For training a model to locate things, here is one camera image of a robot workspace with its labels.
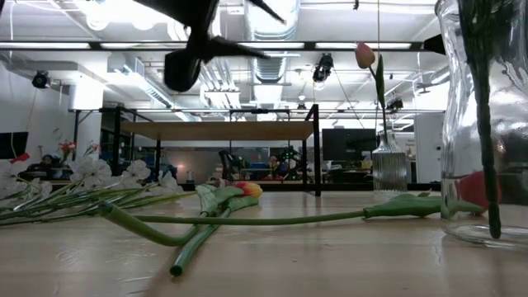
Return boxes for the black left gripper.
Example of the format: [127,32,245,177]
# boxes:
[131,0,286,92]

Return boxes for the pink tulip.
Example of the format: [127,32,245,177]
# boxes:
[354,40,391,144]

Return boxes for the dark green stem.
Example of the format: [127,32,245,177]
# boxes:
[457,0,516,240]

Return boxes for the yellow tulip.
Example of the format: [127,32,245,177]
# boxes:
[169,181,264,278]

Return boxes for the bright red tulip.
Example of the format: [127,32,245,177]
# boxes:
[132,171,502,227]

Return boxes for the white flower bunch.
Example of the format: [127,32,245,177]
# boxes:
[0,155,197,227]

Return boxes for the wooden shelf with black legs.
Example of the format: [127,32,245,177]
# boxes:
[98,103,323,197]

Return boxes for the red background flowers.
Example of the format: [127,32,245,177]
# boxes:
[59,139,101,166]

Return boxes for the large clear glass vase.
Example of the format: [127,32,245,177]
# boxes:
[435,0,528,251]

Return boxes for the person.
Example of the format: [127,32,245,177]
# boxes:
[266,154,285,181]

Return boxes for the small ribbed glass vase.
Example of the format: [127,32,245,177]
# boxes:
[371,130,408,195]

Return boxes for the black monitor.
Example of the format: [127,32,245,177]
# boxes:
[322,128,377,162]
[0,131,29,160]

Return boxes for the black ceiling spotlight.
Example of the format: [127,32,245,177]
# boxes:
[31,69,51,90]

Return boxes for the black aluminium rig frame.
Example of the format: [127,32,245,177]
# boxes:
[0,40,450,195]

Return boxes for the black overhead camera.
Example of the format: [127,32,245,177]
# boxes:
[312,52,335,83]

